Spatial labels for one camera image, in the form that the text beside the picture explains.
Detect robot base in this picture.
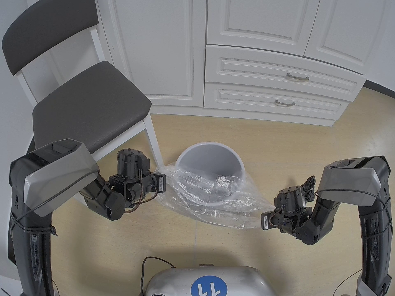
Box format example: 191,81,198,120
145,263,278,296

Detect clear plastic bag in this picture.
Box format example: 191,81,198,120
155,165,277,229

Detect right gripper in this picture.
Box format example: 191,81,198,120
261,210,286,231

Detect white wardrobe with drawers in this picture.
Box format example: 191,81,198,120
24,0,389,128

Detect black cable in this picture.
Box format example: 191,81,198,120
140,257,177,295
336,268,361,295

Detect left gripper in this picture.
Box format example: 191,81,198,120
148,172,167,194

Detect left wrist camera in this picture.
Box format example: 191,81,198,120
139,153,152,176

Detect crumpled black plastic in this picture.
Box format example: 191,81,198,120
302,175,317,202

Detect pale grey trash bin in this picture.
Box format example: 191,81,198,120
175,141,247,210

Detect white chair grey cushions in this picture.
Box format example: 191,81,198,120
1,0,167,176

